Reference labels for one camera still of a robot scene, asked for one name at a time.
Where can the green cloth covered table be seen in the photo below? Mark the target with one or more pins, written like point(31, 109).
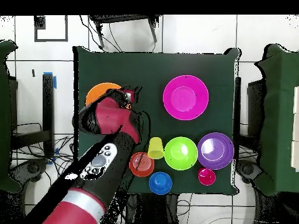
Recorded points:
point(278, 128)
point(4, 116)

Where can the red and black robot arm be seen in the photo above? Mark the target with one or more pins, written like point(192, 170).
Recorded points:
point(112, 116)

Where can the pink bowl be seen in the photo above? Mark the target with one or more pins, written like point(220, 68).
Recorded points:
point(185, 98)

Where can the black metal table frame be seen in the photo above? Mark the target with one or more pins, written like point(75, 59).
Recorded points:
point(48, 105)

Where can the red cup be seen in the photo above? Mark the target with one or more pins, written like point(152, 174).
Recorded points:
point(206, 176)

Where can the yellow cup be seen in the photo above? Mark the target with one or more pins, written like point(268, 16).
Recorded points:
point(155, 149)

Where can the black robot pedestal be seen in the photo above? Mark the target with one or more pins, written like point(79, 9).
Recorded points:
point(154, 210)

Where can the black square floor frame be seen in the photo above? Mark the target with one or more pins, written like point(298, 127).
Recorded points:
point(39, 23)

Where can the purple bowl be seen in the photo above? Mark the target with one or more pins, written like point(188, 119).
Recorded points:
point(216, 150)

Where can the dark green table cloth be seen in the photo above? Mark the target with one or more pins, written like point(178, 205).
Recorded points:
point(151, 70)

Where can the red-orange bowl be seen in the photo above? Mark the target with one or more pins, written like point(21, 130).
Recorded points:
point(144, 165)

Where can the large orange bowl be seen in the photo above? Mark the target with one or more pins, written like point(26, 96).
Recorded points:
point(100, 91)

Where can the blue bowl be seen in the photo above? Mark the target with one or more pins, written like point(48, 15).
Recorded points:
point(160, 183)

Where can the green bowl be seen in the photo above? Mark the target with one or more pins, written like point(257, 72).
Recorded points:
point(180, 153)

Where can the black metal stand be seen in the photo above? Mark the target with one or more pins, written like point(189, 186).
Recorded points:
point(121, 18)

